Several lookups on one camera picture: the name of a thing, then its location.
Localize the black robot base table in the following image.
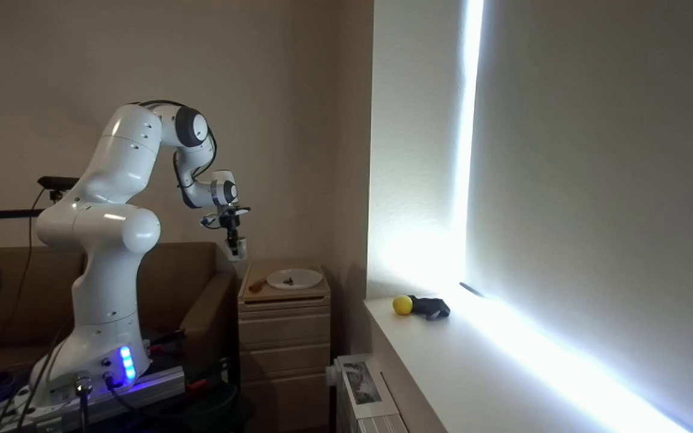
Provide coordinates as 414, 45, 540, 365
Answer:
0, 347, 238, 433

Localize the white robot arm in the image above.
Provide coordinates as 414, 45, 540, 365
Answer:
32, 102, 246, 399

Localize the black camera on stand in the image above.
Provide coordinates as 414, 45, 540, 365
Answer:
39, 175, 74, 203

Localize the white round plate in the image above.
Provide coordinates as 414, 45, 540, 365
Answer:
267, 268, 322, 292

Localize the white wall radiator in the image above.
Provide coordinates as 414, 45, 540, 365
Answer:
327, 355, 409, 433

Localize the grey roller window blind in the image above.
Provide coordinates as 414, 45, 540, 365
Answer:
467, 0, 693, 428

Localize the yellow ball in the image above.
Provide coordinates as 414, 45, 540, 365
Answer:
392, 297, 412, 315

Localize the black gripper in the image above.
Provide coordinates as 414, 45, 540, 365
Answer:
202, 204, 249, 260

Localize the dark blue cloth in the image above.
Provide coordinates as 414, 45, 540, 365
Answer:
412, 297, 450, 321

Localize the light wooden cabinet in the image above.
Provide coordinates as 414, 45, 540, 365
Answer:
238, 264, 333, 433

